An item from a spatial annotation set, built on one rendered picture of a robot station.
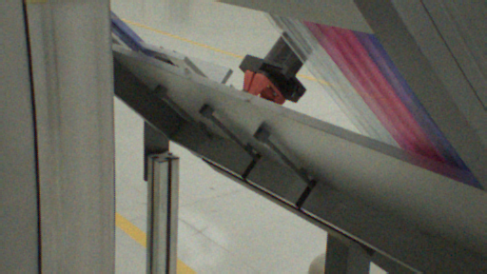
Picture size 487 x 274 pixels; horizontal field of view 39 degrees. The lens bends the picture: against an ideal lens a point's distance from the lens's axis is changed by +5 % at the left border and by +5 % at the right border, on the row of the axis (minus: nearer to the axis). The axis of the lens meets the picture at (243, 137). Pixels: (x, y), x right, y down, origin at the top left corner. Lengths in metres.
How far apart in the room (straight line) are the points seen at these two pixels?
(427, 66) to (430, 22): 0.02
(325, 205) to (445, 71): 0.54
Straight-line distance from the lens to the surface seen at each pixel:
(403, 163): 0.55
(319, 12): 0.39
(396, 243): 0.74
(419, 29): 0.26
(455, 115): 0.30
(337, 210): 0.79
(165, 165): 1.08
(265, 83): 0.99
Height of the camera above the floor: 1.02
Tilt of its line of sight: 19 degrees down
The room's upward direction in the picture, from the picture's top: 3 degrees clockwise
